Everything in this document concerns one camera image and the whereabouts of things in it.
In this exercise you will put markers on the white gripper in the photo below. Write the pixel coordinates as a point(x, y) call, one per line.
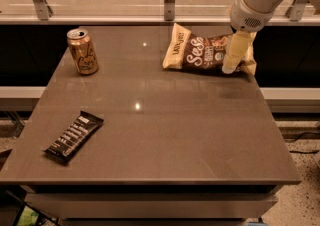
point(244, 17)

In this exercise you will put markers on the right metal glass bracket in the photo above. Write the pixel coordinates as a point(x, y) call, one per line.
point(296, 9)

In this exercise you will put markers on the brown chip bag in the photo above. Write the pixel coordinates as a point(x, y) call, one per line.
point(189, 51)

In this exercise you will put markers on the black rxbar chocolate bar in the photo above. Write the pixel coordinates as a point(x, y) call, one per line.
point(66, 146)

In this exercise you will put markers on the orange soda can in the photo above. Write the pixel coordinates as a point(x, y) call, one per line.
point(82, 50)

